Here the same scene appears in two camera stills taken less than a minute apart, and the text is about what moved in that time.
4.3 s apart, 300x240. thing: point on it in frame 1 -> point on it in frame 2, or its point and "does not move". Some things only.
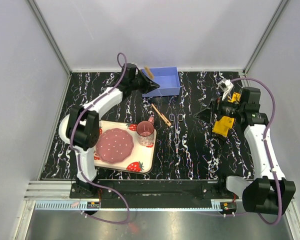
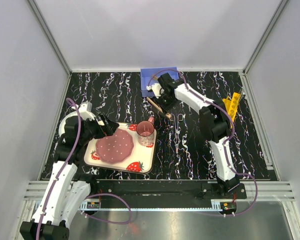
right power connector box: x=231 y=206 does not move
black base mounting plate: x=217 y=189 does not move
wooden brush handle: x=165 y=119 -> x=168 y=115
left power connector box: x=93 y=204 does not move
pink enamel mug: x=145 y=132 does not move
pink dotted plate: x=114 y=145 does not move
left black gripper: x=149 y=85 -> x=109 y=129
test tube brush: x=148 y=70 -> x=155 y=77
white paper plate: x=62 y=128 does not move
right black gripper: x=215 y=107 -> x=165 y=109
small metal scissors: x=177 y=139 does not move
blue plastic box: x=168 y=79 does not move
